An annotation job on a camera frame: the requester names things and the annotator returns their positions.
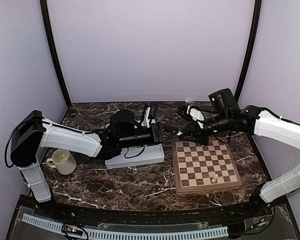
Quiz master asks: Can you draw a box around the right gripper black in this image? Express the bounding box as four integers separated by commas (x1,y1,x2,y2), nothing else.
179,111,232,146

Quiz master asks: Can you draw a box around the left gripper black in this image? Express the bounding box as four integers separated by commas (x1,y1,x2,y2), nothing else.
119,122,180,149

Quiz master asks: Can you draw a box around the white plastic divided tray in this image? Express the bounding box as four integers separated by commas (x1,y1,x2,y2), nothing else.
104,143,165,169

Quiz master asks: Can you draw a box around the wooden chess board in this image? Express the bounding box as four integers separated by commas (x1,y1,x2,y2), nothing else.
171,138,243,195

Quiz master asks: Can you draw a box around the white chess piece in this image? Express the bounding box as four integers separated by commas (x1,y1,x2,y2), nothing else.
211,174,219,183

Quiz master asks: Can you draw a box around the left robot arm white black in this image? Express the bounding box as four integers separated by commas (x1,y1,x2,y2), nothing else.
4,108,178,218

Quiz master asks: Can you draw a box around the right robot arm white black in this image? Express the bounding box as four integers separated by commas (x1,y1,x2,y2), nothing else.
177,88,300,217

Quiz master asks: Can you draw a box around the cream ribbed ceramic mug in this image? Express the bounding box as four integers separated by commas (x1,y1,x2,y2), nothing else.
46,149,77,176

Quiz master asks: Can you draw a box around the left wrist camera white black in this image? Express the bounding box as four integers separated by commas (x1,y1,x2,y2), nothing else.
140,102,158,128

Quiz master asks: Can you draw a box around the black front rail base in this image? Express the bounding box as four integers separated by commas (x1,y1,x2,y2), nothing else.
6,195,300,240

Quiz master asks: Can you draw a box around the black right frame post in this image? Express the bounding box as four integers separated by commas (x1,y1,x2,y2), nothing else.
234,0,262,102

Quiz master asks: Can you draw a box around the black frame post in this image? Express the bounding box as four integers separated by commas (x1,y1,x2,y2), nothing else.
39,0,72,108
234,0,262,102

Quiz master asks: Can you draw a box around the white slotted cable duct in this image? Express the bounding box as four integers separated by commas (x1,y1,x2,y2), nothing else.
21,213,229,240

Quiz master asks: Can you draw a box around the black left frame post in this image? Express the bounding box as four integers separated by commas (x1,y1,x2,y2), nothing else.
39,0,72,108

